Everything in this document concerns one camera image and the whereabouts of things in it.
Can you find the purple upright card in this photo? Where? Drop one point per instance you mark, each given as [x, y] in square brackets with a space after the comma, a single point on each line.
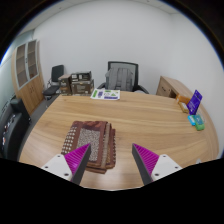
[194, 101]

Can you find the flat black printed box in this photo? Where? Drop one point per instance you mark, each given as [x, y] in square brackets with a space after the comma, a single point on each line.
[81, 76]

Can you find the blue small pack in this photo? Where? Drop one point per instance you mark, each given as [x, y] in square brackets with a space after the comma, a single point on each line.
[191, 120]

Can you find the grey backpack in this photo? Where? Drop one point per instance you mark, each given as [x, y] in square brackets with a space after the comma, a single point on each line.
[124, 79]

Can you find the white printed paper sheet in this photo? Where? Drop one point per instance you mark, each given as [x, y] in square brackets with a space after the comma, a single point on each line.
[105, 94]

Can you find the green small pack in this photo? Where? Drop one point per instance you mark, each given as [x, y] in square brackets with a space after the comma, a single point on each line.
[200, 122]

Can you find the large dark cardboard box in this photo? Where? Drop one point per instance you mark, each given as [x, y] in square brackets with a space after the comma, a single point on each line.
[82, 87]

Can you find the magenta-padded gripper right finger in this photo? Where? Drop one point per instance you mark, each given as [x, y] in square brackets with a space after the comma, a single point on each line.
[164, 165]

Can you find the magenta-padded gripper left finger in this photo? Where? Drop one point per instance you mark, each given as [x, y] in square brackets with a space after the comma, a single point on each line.
[58, 165]

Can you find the black visitor chair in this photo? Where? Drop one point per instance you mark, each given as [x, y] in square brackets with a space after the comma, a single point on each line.
[56, 71]

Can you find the small brown cardboard box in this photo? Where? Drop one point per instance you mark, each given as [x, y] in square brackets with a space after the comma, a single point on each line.
[65, 85]

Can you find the black mesh office chair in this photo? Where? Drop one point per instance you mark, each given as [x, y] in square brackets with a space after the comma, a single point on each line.
[122, 64]

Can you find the brown patterned towel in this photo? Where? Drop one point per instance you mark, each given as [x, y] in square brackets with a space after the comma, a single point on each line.
[96, 133]

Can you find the wooden cabinet with glass doors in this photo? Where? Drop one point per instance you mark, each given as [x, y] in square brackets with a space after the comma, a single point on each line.
[31, 93]

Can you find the black leather sofa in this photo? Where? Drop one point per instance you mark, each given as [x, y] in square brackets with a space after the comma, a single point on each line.
[11, 130]

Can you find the orange small box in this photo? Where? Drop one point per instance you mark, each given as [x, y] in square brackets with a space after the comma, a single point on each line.
[182, 102]

